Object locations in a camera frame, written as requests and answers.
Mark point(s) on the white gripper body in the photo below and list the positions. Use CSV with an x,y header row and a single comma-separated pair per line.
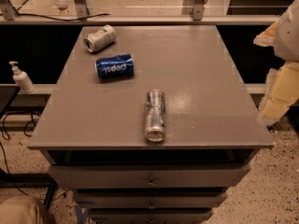
x,y
289,34

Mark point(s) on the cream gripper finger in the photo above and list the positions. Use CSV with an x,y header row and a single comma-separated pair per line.
x,y
281,92
267,37

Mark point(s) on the blue pepsi can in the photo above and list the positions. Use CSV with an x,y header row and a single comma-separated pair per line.
x,y
116,66

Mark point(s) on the silver crushed tall can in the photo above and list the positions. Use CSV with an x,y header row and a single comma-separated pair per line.
x,y
154,125

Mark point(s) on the white green soda can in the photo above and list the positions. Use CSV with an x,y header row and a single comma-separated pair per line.
x,y
100,39

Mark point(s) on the grey drawer cabinet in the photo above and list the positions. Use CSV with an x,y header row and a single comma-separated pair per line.
x,y
163,145

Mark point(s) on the white pump dispenser bottle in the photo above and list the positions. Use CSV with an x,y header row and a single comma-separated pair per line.
x,y
21,78

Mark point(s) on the tan fabric object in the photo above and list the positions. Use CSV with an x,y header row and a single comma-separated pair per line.
x,y
24,210

